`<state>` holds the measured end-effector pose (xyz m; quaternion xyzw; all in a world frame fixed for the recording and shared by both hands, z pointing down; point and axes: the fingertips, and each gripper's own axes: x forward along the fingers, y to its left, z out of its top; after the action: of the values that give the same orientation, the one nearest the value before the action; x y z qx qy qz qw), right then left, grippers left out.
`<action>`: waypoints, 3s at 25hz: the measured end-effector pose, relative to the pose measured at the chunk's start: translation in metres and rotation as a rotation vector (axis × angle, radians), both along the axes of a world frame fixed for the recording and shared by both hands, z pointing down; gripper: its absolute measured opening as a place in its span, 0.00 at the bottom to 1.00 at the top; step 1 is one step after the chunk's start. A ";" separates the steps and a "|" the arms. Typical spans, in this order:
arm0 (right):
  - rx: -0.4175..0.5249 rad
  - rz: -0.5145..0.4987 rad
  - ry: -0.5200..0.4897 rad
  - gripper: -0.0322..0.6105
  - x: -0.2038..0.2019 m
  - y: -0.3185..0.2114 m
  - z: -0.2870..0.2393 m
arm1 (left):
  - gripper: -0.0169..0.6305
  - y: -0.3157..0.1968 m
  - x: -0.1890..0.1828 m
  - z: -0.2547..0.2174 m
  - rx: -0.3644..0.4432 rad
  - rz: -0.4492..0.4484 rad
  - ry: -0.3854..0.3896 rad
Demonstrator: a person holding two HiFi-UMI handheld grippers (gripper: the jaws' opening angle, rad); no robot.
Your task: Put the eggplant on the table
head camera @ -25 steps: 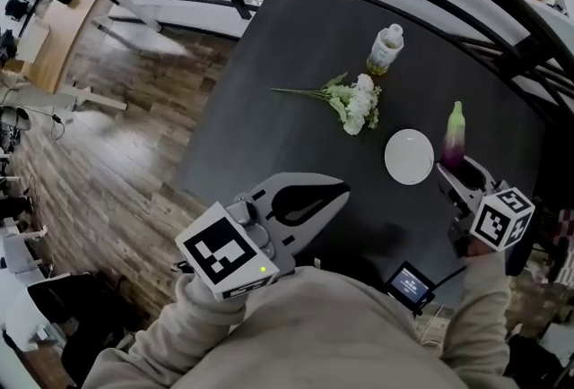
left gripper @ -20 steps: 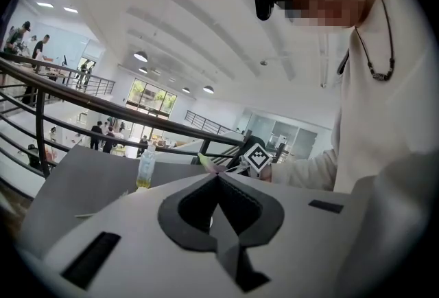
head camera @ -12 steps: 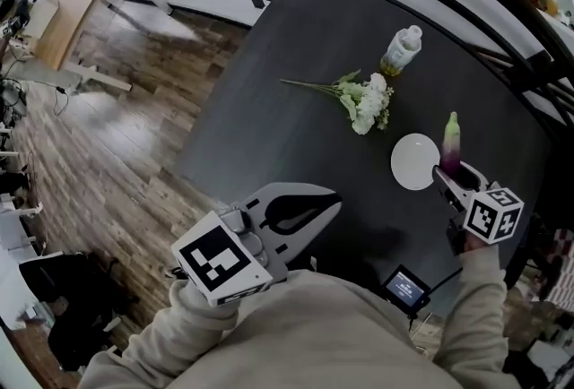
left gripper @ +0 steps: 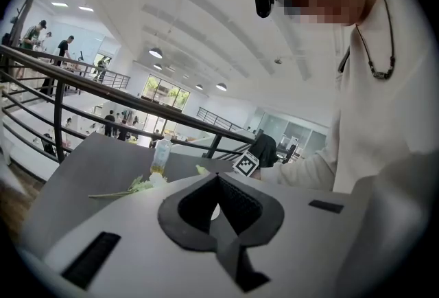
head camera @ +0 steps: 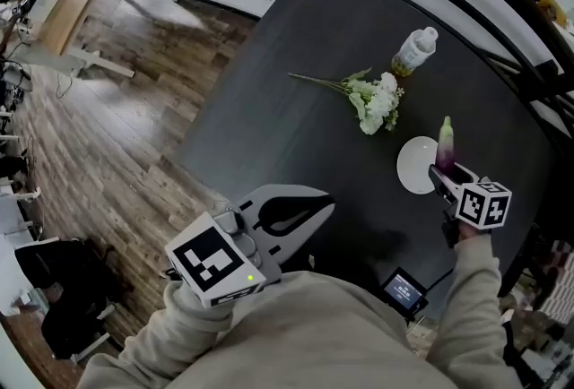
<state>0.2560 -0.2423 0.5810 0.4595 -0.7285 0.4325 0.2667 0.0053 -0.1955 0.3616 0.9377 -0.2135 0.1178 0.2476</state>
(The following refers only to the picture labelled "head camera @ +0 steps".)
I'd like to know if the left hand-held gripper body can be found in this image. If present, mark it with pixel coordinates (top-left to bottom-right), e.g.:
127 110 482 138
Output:
164 202 283 309

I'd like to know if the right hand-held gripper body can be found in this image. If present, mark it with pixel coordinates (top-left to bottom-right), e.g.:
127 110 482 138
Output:
441 174 513 249

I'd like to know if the green purple gradient vase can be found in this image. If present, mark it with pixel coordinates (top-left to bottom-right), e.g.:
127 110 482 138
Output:
435 116 456 177

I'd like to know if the person's right forearm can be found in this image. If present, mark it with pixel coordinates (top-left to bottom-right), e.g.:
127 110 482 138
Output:
424 225 511 389

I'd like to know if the person's left forearm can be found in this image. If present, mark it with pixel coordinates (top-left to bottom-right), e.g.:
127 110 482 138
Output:
119 279 235 382

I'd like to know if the black table top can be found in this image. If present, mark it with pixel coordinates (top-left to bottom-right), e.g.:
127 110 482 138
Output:
177 0 558 322

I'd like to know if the round white coaster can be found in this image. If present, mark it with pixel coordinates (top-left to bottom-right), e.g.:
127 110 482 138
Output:
396 135 443 195

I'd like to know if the person's beige hoodie torso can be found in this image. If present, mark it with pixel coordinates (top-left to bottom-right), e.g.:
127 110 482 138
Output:
78 270 461 389

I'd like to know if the checkered tablecloth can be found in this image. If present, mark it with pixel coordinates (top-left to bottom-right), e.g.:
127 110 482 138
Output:
536 238 574 315

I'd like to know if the white flower bouquet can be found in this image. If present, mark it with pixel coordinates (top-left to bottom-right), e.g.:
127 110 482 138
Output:
288 67 405 136

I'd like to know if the small black screen device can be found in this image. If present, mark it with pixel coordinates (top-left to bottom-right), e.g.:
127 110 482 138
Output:
379 266 430 319

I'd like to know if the clear plastic bottle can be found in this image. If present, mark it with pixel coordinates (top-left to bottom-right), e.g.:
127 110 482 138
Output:
391 26 439 78

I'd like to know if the black office chair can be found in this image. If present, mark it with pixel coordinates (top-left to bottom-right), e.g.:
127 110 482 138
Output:
14 238 132 362

